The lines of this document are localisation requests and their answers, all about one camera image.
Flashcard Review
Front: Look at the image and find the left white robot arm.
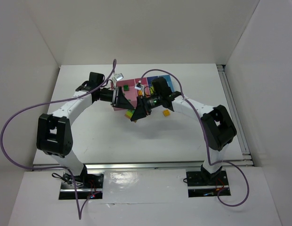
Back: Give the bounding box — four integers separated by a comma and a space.
36, 72, 134, 183

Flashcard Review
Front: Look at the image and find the lime long lego brick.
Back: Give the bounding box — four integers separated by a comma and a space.
124, 110, 134, 119

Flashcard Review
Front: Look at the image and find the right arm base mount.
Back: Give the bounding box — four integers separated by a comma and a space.
183, 170, 231, 198

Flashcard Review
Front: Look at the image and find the large pink container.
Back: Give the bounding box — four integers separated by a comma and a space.
116, 79, 138, 107

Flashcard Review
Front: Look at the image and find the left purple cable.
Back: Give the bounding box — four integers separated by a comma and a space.
0, 58, 117, 220

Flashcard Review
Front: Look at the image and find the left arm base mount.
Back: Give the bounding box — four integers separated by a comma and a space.
52, 173, 104, 200

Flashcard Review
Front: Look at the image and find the dark green square lego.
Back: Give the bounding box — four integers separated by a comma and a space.
123, 85, 129, 91

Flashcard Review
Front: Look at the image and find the aluminium rail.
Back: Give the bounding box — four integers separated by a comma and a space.
216, 65, 254, 167
32, 160, 217, 172

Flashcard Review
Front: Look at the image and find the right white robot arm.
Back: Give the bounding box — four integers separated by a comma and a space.
130, 77, 237, 181

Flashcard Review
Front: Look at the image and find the small pink container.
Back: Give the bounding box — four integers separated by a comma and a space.
134, 78, 148, 90

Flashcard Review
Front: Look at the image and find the light blue container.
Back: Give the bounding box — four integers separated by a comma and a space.
160, 75, 174, 92

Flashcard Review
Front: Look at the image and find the dark blue container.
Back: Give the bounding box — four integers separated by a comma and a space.
146, 76, 159, 87

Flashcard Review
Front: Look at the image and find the yellow square lego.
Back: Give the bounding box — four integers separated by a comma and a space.
162, 109, 170, 117

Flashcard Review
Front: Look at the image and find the front aluminium rail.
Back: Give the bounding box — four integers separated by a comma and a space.
32, 160, 217, 172

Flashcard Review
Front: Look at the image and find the right aluminium rail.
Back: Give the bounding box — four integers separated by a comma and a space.
216, 65, 254, 167

